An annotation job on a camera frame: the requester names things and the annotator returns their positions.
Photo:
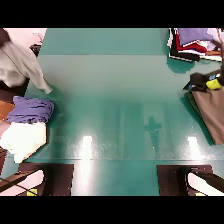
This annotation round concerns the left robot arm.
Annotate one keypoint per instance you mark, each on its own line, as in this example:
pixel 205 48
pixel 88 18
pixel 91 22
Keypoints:
pixel 33 180

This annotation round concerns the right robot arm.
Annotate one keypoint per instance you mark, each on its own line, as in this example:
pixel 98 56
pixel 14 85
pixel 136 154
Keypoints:
pixel 203 182

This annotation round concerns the purple garment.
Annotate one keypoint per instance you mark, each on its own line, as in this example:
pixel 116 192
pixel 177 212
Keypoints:
pixel 31 109
pixel 193 35

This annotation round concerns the white garment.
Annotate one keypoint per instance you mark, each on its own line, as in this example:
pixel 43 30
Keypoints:
pixel 23 138
pixel 211 56

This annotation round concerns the brown garment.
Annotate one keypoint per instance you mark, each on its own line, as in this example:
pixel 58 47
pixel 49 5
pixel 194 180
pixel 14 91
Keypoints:
pixel 213 113

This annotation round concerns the red garment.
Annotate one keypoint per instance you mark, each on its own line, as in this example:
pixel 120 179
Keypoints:
pixel 190 47

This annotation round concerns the grey garment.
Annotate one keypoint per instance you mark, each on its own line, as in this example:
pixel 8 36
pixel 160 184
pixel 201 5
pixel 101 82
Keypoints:
pixel 17 63

